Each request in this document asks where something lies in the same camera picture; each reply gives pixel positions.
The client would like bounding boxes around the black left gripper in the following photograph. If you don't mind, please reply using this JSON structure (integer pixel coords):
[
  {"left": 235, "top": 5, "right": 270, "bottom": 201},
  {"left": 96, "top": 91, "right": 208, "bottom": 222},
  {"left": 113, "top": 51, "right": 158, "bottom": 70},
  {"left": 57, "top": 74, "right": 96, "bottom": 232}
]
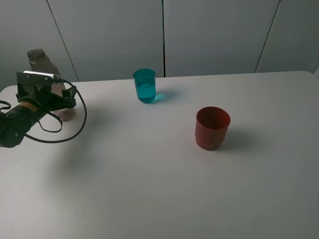
[{"left": 15, "top": 86, "right": 77, "bottom": 112}]

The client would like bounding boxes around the clear plastic water bottle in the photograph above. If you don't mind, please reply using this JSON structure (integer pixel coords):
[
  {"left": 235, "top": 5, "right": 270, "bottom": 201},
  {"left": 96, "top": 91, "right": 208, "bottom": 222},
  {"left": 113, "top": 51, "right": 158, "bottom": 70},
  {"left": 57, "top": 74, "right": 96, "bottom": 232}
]
[{"left": 27, "top": 49, "right": 76, "bottom": 122}]

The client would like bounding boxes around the teal transparent plastic cup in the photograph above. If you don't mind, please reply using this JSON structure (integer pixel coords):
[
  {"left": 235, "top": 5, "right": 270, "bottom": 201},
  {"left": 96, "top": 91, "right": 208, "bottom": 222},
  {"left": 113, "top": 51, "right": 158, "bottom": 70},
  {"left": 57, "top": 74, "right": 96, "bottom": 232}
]
[{"left": 133, "top": 69, "right": 156, "bottom": 104}]

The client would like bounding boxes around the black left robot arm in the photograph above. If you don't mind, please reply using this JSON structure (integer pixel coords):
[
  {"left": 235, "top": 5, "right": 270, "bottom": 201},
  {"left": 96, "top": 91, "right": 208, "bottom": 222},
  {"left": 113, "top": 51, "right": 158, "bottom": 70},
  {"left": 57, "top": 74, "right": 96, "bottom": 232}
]
[{"left": 0, "top": 85, "right": 78, "bottom": 148}]

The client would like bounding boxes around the red plastic cup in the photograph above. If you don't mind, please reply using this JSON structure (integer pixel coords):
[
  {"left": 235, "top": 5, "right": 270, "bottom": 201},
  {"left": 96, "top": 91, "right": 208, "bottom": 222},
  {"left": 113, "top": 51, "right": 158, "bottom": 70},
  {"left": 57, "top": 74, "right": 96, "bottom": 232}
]
[{"left": 195, "top": 107, "right": 231, "bottom": 151}]

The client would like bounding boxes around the black camera cable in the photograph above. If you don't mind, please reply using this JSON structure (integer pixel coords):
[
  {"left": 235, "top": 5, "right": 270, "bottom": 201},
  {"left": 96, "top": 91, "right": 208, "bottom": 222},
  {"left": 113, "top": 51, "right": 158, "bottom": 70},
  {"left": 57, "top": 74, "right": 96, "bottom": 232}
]
[{"left": 0, "top": 77, "right": 87, "bottom": 144}]

